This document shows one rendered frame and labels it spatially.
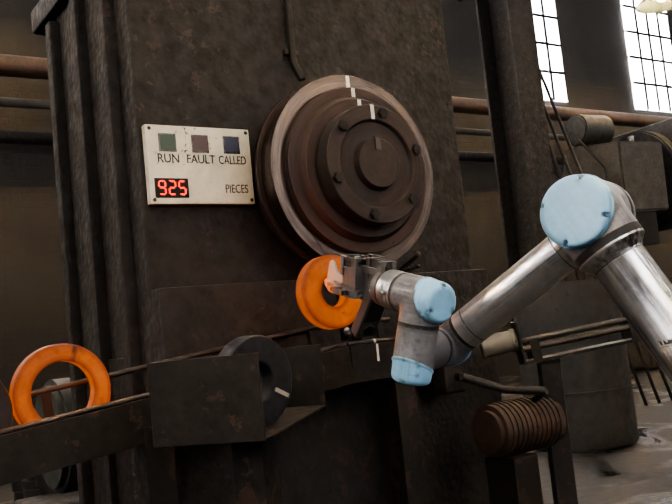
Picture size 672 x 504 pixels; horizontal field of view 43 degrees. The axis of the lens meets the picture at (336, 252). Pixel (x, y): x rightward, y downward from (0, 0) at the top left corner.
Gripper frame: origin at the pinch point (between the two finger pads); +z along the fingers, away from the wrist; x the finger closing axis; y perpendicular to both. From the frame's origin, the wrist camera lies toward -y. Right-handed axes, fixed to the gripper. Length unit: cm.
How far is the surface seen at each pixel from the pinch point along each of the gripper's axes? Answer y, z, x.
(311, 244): 5.8, 16.1, -5.5
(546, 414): -34, -12, -56
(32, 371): -14, 12, 58
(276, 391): -12.7, -24.7, 27.0
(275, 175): 21.2, 20.2, 1.8
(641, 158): 16, 447, -714
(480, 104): 72, 591, -604
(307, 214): 12.7, 16.1, -4.3
